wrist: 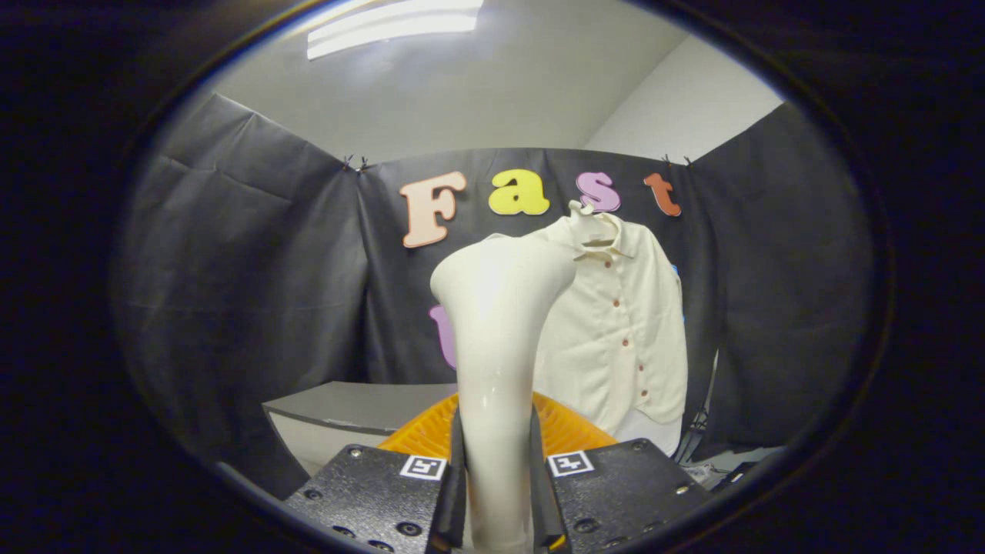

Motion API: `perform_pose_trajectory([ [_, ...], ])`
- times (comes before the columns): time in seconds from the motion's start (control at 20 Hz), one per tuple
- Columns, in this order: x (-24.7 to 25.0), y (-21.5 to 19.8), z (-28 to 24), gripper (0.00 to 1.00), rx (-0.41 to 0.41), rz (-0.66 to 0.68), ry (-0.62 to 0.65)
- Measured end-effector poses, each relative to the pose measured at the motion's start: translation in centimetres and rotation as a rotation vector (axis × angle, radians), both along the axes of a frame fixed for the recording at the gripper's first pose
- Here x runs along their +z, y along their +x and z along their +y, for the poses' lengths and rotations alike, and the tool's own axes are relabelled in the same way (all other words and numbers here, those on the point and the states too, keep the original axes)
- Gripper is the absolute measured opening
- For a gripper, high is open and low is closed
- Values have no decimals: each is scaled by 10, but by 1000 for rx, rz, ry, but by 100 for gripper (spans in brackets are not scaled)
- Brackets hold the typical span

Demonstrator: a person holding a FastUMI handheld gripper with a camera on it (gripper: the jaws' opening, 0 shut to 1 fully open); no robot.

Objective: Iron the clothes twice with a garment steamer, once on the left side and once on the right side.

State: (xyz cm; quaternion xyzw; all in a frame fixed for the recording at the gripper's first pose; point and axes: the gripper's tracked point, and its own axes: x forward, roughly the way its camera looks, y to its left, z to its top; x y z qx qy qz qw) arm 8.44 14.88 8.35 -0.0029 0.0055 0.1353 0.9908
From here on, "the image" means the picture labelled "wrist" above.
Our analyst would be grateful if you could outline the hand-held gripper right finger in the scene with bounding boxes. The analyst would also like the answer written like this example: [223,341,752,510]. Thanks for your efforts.
[531,391,713,552]

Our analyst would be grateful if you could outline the black backdrop cloth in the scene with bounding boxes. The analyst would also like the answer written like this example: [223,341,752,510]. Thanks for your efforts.
[114,92,874,501]

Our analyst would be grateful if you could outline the white clothes hanger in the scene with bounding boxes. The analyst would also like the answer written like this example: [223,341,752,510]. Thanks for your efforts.
[568,200,620,249]

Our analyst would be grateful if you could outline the white garment steamer head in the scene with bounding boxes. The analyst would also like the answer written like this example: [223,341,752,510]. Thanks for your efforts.
[429,235,578,554]

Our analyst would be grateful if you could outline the thin black stand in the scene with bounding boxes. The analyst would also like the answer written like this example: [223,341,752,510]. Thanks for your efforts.
[677,350,720,462]

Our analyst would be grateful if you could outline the black floor cables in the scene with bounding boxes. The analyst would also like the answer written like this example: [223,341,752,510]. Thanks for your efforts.
[685,458,759,489]

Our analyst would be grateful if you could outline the grey drawer cabinet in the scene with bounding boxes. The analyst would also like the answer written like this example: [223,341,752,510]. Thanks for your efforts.
[262,381,462,474]

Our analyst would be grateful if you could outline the white upright ironing board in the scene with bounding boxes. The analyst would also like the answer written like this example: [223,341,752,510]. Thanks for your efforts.
[616,408,683,456]

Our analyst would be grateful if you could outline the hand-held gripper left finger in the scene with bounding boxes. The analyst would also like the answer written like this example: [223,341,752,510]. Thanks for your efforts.
[282,391,467,553]

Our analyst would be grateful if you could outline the cream button-up shirt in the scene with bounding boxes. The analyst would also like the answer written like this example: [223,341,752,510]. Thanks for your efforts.
[486,209,689,436]

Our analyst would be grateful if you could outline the ceiling light panel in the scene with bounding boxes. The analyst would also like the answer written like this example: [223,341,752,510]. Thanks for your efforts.
[306,0,486,61]

